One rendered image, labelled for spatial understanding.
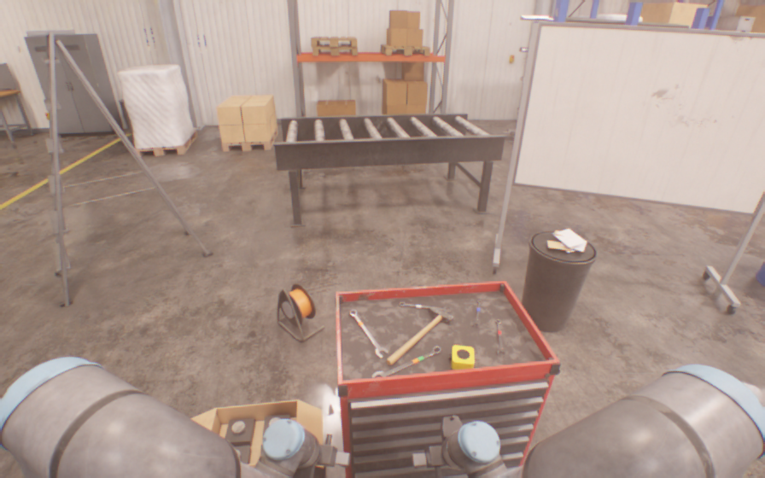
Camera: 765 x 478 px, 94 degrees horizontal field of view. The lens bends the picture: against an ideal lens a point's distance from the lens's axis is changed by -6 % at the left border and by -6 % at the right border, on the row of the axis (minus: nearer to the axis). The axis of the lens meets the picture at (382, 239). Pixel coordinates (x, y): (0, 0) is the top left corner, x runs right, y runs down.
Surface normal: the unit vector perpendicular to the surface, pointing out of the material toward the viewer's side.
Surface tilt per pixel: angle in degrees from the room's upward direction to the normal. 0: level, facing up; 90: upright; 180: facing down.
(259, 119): 90
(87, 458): 39
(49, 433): 35
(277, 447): 19
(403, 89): 90
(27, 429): 45
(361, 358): 0
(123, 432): 23
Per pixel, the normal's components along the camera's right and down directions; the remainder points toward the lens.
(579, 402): 0.01, -0.87
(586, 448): -0.70, -0.66
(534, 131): -0.30, 0.47
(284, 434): -0.13, -0.68
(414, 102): 0.11, 0.49
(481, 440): 0.15, -0.67
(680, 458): 0.00, -0.48
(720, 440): 0.24, -0.45
